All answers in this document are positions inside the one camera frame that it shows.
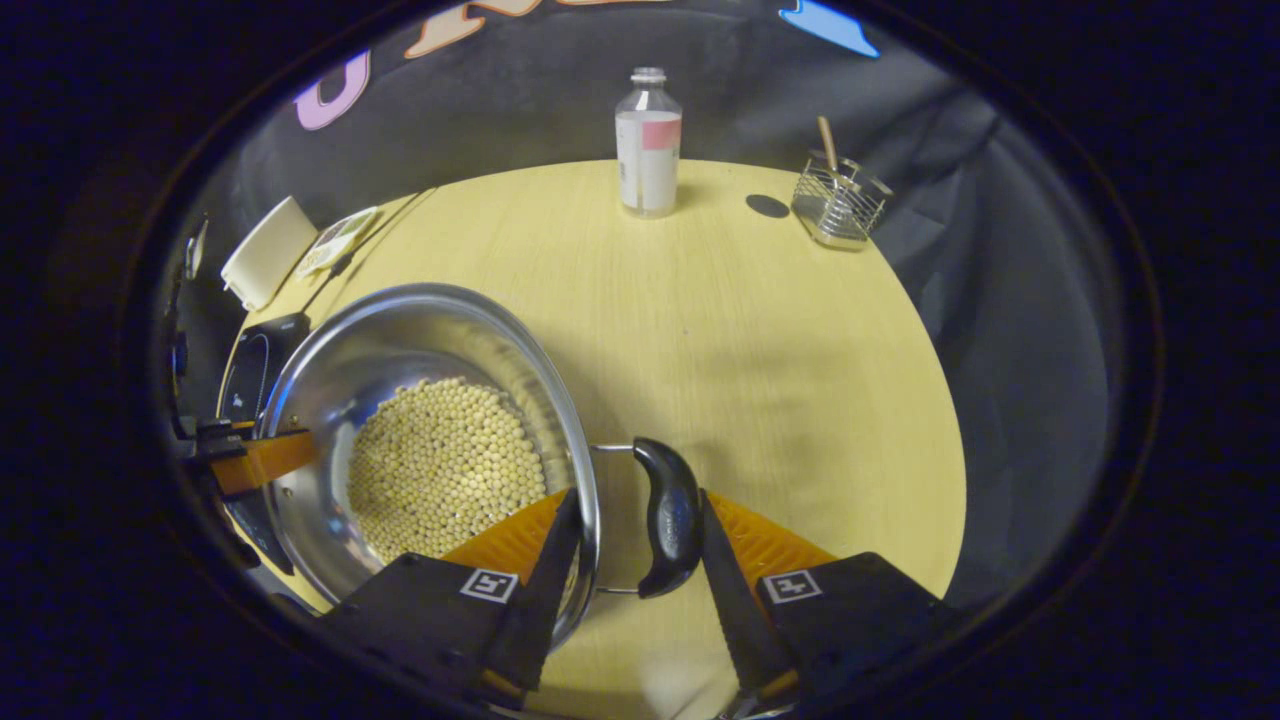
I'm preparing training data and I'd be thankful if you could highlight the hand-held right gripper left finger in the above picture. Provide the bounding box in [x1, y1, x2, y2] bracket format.
[318, 487, 586, 713]

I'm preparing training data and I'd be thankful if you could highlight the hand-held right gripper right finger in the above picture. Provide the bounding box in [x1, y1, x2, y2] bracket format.
[697, 488, 951, 716]

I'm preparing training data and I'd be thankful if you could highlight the black induction cooktop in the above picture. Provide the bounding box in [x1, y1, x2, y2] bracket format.
[217, 312, 313, 576]

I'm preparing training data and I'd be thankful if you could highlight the pile of yellow soybeans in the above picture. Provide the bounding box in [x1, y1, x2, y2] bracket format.
[347, 377, 549, 566]

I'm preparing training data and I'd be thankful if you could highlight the stainless steel pot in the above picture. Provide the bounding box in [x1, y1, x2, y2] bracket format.
[255, 283, 704, 651]

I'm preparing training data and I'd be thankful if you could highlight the white toaster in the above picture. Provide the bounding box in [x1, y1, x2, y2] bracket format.
[220, 197, 319, 311]

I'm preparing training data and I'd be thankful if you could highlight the white divided bean dish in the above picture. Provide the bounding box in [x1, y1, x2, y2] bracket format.
[297, 207, 379, 278]

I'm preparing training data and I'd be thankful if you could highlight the clear bottle with pink label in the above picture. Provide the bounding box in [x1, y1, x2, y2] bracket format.
[615, 67, 683, 218]

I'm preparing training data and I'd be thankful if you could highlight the black power cable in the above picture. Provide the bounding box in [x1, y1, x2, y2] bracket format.
[300, 190, 436, 313]

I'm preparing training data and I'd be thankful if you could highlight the clear wire utensil holder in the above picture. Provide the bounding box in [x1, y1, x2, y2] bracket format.
[792, 150, 893, 251]

